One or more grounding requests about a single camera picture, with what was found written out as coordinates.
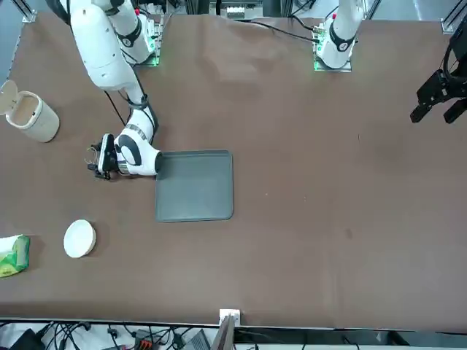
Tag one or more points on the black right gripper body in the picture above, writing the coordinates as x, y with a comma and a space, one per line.
109, 175

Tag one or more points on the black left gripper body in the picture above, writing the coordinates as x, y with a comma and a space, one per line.
460, 54

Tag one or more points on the clear glass measuring cup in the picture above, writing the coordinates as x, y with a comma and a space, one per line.
89, 155

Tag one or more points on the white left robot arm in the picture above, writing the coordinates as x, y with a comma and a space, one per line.
341, 40

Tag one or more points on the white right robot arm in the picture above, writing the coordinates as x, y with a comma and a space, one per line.
98, 47

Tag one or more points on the white bowl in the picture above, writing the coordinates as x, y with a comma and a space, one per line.
78, 238

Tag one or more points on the aluminium corner profile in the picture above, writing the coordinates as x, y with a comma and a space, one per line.
452, 16

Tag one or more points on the cream mini trash bin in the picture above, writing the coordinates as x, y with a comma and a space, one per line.
36, 120

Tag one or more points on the grey rectangular tray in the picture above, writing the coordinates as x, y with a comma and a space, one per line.
195, 186

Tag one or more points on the green tissue pack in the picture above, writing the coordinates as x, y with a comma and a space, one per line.
12, 255

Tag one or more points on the red and black adapter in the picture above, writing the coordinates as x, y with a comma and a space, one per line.
143, 338

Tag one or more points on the large black power brick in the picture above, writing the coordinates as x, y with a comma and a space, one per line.
25, 341

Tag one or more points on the aluminium corner bracket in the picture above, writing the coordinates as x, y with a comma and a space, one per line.
29, 15

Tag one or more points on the aluminium frame post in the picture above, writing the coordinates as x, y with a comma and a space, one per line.
225, 333

